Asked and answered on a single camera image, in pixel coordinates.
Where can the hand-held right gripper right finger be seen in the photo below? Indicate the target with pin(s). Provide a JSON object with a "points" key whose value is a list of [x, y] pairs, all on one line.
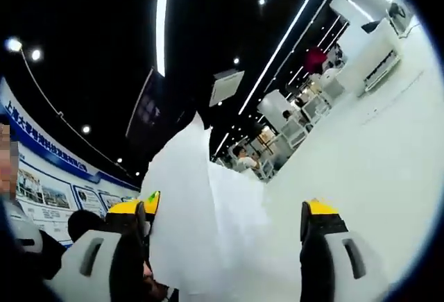
{"points": [[376, 277]]}

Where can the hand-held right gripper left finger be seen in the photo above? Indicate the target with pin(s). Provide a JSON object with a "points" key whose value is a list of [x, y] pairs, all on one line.
{"points": [[73, 270]]}

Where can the stack of white printing papers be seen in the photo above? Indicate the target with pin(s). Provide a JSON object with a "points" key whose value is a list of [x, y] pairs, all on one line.
{"points": [[194, 229]]}

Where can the human arm black sleeve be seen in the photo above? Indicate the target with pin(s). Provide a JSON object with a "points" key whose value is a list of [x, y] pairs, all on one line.
{"points": [[31, 274]]}

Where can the white worn device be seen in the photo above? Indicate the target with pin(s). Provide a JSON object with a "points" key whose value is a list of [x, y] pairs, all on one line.
{"points": [[24, 229]]}

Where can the hanging dark monitor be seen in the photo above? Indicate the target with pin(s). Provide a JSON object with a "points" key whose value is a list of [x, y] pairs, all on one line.
{"points": [[145, 107]]}

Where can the white table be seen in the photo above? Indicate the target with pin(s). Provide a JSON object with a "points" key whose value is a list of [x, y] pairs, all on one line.
{"points": [[347, 163]]}

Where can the thin ceiling conduit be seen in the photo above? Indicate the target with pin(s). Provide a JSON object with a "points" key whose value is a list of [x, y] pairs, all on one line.
{"points": [[60, 114]]}

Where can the ceiling air conditioner unit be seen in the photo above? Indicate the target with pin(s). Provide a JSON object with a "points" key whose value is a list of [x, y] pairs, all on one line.
{"points": [[225, 88]]}

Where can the white office chair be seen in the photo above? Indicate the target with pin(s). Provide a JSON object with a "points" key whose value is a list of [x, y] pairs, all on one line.
{"points": [[333, 83], [315, 111], [294, 134]]}

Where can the long ceiling light strip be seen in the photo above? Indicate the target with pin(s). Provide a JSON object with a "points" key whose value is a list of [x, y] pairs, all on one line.
{"points": [[162, 21], [282, 42]]}

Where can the white printer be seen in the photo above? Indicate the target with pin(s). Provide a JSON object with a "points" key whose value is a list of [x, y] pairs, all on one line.
{"points": [[374, 62]]}

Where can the dark red object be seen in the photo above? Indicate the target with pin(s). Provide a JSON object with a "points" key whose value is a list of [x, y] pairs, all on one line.
{"points": [[315, 59]]}

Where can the black desk object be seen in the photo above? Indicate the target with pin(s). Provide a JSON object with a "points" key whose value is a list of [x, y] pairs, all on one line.
{"points": [[397, 9]]}

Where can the blue white wall poster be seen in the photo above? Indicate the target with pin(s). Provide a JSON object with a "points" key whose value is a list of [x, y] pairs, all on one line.
{"points": [[52, 191]]}

